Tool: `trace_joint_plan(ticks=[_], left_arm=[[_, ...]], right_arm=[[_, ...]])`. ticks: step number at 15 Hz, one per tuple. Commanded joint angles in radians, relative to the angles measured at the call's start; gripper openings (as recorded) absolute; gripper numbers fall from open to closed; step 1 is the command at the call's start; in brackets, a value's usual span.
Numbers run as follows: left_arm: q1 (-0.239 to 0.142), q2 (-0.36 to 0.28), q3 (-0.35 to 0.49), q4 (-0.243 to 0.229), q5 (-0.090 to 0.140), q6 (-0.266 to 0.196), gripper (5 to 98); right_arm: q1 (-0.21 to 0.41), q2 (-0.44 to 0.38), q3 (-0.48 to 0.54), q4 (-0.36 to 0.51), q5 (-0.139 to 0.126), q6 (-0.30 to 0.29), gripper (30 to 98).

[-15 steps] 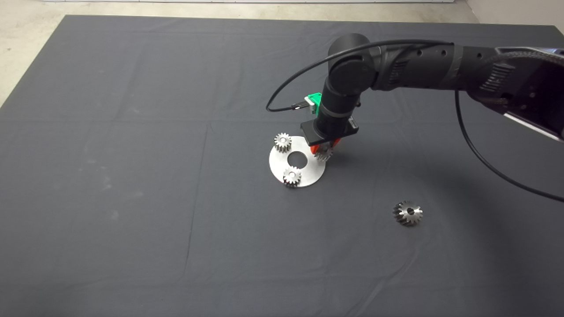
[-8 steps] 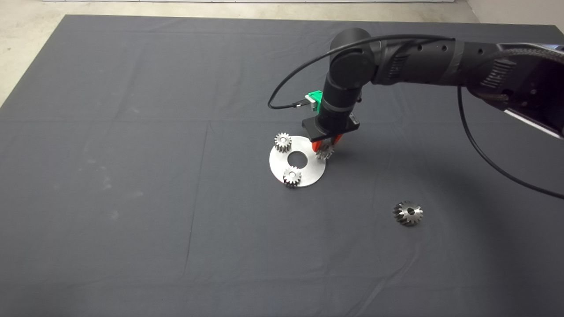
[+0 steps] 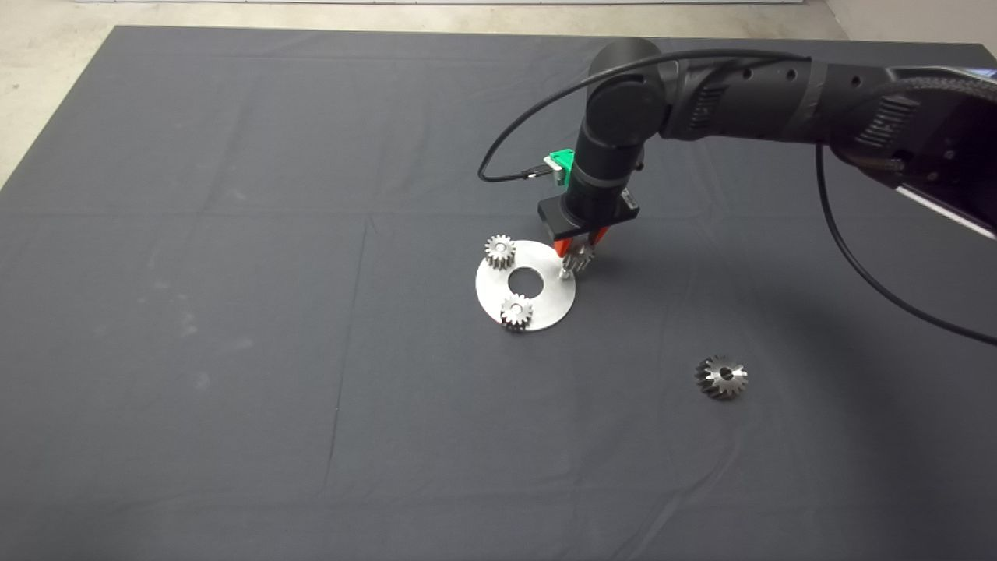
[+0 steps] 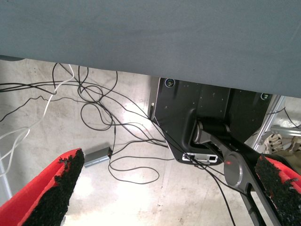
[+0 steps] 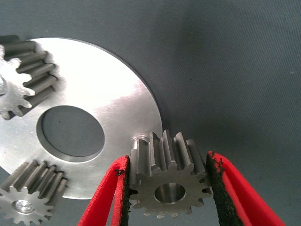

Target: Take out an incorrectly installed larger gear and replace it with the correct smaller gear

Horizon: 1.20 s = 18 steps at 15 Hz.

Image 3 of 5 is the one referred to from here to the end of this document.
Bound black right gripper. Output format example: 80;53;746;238
537;189;641;259

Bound dark grey table cloth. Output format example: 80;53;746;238
0;26;997;561

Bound larger steel bevel gear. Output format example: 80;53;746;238
695;355;749;401

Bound small dark steel gear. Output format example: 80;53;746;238
562;242;595;276

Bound round metal plate with hole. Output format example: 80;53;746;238
474;240;577;332

